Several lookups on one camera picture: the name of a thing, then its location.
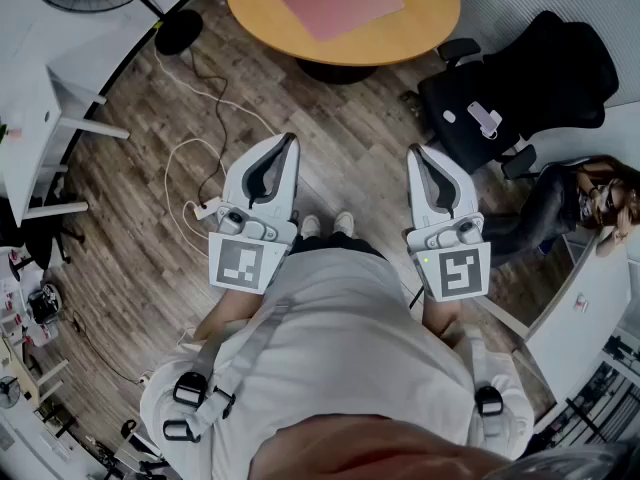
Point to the black office chair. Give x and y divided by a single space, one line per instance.
550 68

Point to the person's left forearm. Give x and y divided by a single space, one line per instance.
230 313

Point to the pile of red white boxes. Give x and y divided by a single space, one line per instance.
25 318

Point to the small red white object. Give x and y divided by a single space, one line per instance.
581 303

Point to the small white oval device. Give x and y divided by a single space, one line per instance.
449 117

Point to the person's black trousers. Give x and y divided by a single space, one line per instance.
340 245

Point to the black standing fan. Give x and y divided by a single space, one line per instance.
177 33

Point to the small black desk fan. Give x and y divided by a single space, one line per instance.
9 392

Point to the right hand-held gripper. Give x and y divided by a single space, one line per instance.
460 273

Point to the pink smartphone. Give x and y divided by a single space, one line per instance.
480 115

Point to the person's face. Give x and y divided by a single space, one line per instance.
370 453

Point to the white power strip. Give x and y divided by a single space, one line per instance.
207 209

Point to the grey chest harness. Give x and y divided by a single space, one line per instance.
225 378

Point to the person's right forearm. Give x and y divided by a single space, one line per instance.
442 315

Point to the person's white shirt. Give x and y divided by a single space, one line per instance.
350 343

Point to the black table pedestal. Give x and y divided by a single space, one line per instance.
335 72

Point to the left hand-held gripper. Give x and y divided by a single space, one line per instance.
240 263

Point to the white power bank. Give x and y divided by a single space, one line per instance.
495 120

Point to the pink table mat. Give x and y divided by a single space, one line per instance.
335 3

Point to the white desk with legs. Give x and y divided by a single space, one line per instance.
30 118

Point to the person's white shoe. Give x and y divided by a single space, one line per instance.
310 225
344 223

